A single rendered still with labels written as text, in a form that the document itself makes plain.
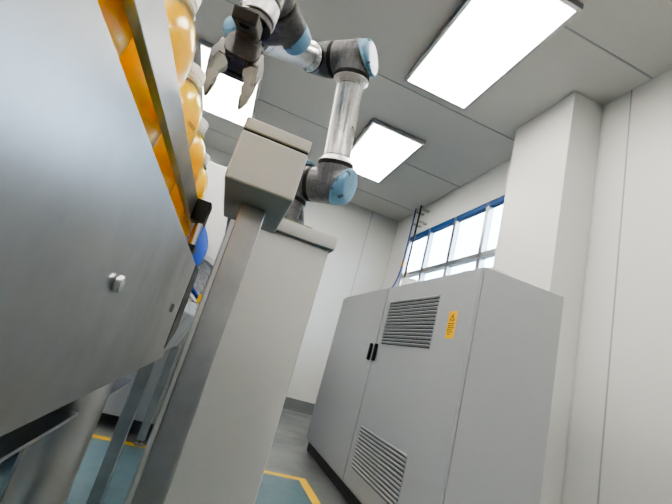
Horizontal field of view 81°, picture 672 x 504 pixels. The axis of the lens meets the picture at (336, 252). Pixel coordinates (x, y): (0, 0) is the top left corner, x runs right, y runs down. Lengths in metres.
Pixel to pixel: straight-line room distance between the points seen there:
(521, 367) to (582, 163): 2.02
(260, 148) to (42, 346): 0.42
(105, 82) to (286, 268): 0.96
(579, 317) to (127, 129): 3.23
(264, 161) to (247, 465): 0.80
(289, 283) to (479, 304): 1.15
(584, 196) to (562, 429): 1.71
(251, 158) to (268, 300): 0.59
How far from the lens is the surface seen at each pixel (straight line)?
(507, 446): 2.15
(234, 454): 1.13
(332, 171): 1.23
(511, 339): 2.13
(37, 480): 0.46
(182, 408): 0.62
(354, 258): 6.47
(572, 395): 3.25
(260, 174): 0.57
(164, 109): 0.35
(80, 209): 0.21
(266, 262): 1.11
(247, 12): 0.84
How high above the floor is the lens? 0.81
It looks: 15 degrees up
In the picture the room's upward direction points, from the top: 16 degrees clockwise
